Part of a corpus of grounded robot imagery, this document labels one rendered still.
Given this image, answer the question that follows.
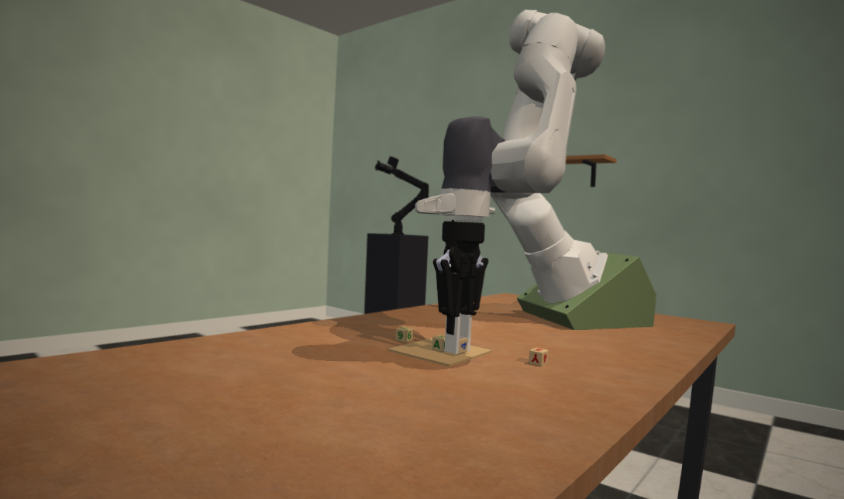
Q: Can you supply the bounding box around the tan flat mat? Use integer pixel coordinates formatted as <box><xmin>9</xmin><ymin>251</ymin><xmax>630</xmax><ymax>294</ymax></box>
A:
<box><xmin>388</xmin><ymin>338</ymin><xmax>492</xmax><ymax>367</ymax></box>

